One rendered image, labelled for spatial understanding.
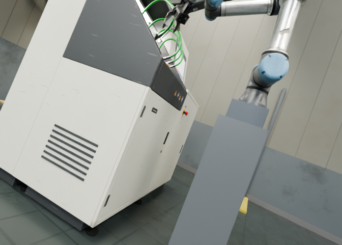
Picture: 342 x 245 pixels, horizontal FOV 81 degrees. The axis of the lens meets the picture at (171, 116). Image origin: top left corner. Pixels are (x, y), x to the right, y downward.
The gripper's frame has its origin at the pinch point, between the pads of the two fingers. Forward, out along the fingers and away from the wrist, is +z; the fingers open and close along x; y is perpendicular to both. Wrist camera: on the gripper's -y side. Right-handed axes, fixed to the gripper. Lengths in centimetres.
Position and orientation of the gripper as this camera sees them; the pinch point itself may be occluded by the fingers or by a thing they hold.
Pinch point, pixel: (168, 28)
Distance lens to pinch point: 133.6
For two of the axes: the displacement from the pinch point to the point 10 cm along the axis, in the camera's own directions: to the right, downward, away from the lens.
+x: 8.0, 1.0, 5.9
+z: -5.3, 5.7, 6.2
